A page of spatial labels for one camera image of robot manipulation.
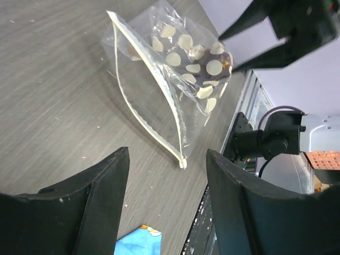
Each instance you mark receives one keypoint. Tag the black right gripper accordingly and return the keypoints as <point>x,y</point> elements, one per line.
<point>305,23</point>

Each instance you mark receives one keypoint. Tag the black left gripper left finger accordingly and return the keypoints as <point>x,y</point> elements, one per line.
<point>79,215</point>

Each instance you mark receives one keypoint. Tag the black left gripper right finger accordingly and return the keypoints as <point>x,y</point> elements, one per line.
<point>253,216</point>

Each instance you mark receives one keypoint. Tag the dark red fake fruit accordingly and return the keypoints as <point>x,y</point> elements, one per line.
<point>209,69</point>

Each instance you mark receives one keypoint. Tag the clear polka dot zip bag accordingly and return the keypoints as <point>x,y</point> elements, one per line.
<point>149,55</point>

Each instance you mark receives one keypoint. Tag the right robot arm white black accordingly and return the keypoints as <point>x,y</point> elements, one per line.
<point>283,130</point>

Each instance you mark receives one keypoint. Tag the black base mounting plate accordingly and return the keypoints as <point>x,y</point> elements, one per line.
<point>201,238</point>

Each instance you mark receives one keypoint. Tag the blue patterned cloth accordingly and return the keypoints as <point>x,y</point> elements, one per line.
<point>144,240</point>

